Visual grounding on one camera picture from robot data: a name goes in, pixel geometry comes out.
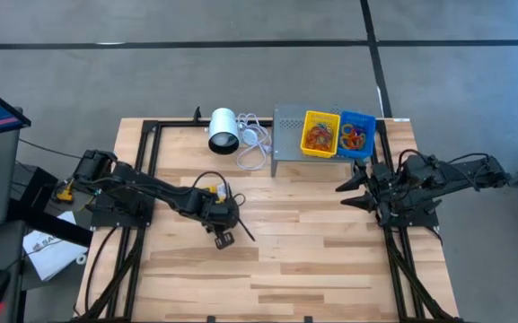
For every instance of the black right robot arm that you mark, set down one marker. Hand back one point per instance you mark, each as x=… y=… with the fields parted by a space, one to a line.
x=456 y=175

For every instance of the white spot lamp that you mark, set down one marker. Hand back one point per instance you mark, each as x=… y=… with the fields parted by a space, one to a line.
x=222 y=123

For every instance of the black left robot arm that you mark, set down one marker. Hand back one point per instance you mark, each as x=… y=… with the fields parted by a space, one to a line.
x=137 y=188

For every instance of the white paper booklet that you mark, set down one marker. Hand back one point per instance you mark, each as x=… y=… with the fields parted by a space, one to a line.
x=52 y=255

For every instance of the grey perforated metal stand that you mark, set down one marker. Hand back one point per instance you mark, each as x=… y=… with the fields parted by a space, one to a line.
x=285 y=134

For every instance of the blue plastic basket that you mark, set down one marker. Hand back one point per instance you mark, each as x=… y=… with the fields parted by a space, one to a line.
x=371 y=125

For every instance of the red rubber band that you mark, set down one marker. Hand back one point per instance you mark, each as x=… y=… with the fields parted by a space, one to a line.
x=326 y=143
x=312 y=137

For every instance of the yellow plastic basket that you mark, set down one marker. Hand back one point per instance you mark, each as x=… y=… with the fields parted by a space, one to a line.
x=305 y=134

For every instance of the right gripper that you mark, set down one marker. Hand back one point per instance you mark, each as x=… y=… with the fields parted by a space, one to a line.
x=386 y=193

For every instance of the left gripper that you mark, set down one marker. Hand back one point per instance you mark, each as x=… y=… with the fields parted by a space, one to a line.
x=213 y=211

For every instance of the small yellow tool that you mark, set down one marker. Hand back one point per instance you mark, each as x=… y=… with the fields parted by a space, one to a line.
x=65 y=194

